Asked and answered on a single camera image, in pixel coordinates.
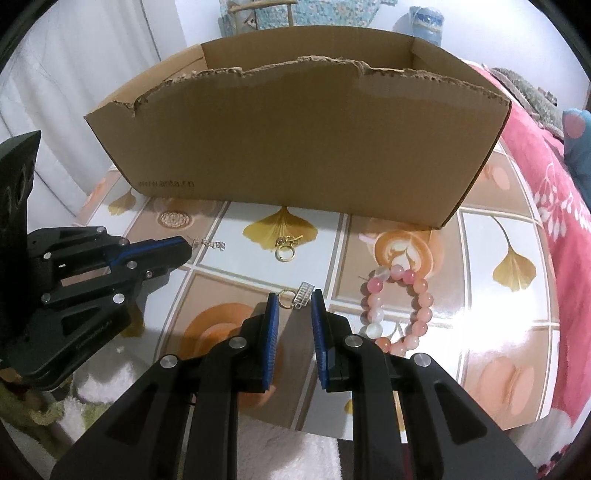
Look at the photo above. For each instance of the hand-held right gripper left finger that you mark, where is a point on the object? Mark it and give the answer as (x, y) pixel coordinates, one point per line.
(272, 332)

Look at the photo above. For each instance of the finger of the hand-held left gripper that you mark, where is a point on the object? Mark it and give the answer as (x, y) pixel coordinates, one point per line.
(138, 277)
(152, 247)

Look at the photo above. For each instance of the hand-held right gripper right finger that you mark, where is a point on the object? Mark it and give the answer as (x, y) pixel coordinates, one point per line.
(318, 341)

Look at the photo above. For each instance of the brown cardboard box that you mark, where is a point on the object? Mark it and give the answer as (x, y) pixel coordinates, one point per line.
(295, 152)

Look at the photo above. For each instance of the white fluffy towel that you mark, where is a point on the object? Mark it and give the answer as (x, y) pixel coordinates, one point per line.
(286, 454)

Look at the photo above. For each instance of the white curtain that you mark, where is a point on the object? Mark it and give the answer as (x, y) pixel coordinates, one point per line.
(69, 106)

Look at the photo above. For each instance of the wooden chair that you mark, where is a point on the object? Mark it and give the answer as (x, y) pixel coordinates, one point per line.
(258, 5)

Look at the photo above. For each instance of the pink floral blanket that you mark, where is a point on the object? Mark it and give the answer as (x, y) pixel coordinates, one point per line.
(554, 194)

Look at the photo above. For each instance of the blue floral hanging cloth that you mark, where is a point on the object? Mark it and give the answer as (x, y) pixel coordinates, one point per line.
(332, 14)

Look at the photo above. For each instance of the grey-green patterned pillow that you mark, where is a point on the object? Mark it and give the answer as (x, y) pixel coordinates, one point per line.
(531, 97)

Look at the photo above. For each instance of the blue pillow with pink dot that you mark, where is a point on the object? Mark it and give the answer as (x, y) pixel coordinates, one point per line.
(579, 147)

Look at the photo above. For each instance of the blue water bottle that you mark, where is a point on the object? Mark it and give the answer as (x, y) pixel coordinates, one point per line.
(427, 23)

